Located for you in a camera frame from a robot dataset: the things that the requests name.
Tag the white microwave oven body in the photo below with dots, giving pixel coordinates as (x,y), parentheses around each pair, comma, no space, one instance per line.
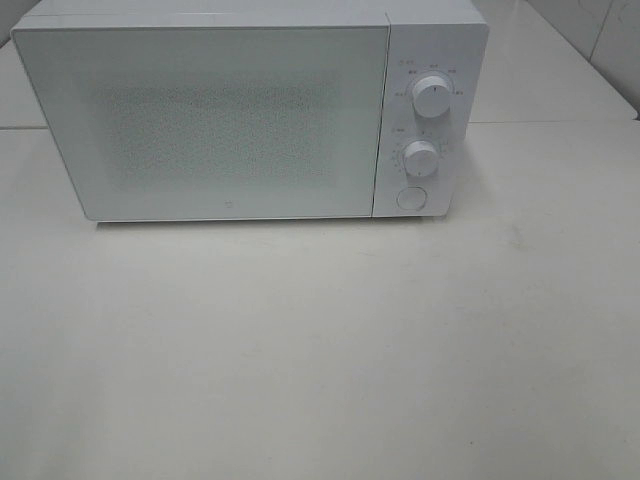
(445,37)

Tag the round white door button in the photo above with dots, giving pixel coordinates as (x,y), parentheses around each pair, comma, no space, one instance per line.
(412,199)

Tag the white dial knob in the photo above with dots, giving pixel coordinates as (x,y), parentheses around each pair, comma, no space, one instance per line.
(431,94)
(420,159)

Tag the white microwave door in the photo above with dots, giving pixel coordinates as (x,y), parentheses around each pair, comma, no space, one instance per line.
(203,124)

